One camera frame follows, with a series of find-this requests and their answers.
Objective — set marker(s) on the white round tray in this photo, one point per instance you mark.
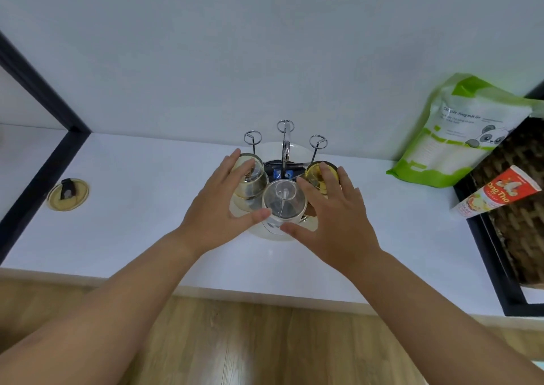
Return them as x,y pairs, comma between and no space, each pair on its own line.
272,231

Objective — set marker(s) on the green and white pouch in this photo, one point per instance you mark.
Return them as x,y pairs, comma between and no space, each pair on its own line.
454,138

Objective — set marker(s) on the person's right hand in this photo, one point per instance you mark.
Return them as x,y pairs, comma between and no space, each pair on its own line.
340,231

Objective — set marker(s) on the person's left middle finger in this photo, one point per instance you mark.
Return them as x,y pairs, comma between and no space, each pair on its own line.
226,170

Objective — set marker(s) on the person's left hand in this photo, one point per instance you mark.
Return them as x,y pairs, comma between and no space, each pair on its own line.
212,219

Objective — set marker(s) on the person's right thumb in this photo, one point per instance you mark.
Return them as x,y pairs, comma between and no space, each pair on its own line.
297,231

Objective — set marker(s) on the person's left forearm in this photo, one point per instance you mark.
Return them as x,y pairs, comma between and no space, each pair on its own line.
97,321

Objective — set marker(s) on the black metal shelf frame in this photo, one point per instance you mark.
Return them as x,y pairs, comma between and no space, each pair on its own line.
488,253

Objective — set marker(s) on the brown wicker basket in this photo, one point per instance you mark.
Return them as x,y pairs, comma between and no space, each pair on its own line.
518,227

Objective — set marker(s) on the person's left thumb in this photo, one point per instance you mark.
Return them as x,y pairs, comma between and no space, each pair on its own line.
255,219

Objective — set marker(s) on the person's right middle finger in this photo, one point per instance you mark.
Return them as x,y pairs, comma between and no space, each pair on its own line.
330,183

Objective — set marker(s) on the person's right forearm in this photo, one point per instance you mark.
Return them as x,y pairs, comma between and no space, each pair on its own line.
429,329

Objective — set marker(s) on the orange and white packet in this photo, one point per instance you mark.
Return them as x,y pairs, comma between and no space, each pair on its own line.
497,191

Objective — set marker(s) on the chrome cup rack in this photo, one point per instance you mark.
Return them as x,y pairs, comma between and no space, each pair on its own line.
286,142

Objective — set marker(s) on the amber drinking glass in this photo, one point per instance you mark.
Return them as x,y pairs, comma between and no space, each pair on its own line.
316,175

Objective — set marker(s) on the clear drinking glass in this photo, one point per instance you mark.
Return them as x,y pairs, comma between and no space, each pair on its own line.
253,183
284,200

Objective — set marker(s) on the person's right little finger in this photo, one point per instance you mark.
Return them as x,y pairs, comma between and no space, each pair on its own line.
361,200

